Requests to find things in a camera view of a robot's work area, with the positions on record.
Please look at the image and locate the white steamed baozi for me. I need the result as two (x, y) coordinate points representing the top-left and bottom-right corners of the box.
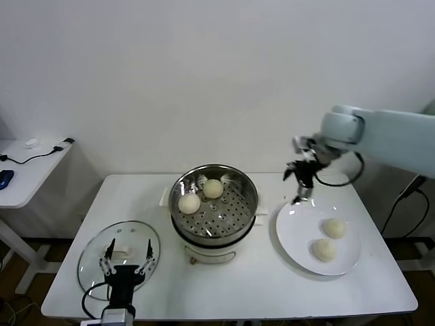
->
(321, 218), (348, 240)
(311, 238), (337, 263)
(203, 179), (225, 200)
(178, 194), (201, 215)

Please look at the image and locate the white round plate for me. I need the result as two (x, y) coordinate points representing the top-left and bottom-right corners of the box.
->
(275, 198), (362, 276)

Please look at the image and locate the blue computer mouse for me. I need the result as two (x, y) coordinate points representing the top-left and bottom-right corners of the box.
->
(0, 169), (14, 190)

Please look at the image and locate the white electric cooker pot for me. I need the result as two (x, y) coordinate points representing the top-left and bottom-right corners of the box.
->
(171, 212), (269, 266)

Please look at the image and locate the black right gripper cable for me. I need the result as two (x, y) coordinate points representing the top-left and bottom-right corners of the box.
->
(314, 151), (366, 187)

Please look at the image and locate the black cable with connectors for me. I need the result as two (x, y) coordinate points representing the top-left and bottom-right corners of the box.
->
(0, 137), (75, 166)

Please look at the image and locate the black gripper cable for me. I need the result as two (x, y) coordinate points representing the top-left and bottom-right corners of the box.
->
(314, 151), (366, 187)
(81, 281), (110, 320)

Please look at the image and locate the white side desk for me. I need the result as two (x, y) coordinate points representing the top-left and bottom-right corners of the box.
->
(0, 138), (77, 295)

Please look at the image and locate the glass lid with white handle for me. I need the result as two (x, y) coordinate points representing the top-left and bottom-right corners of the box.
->
(77, 220), (161, 302)

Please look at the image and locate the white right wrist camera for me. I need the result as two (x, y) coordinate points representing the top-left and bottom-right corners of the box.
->
(292, 134), (315, 157)

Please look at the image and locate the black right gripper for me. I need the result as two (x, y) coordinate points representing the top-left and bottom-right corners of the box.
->
(283, 159), (322, 206)

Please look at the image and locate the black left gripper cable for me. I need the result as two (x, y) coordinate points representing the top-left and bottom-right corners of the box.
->
(81, 281), (110, 320)

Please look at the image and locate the stainless steel steamer basket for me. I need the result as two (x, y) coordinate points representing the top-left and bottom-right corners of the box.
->
(159, 164), (271, 240)

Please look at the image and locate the black power adapter cable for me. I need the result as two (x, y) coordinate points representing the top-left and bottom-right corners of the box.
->
(380, 175), (431, 238)

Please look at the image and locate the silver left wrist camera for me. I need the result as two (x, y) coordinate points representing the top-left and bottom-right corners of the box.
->
(101, 305), (137, 324)

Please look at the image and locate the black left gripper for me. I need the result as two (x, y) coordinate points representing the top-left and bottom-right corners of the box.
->
(98, 238), (156, 308)

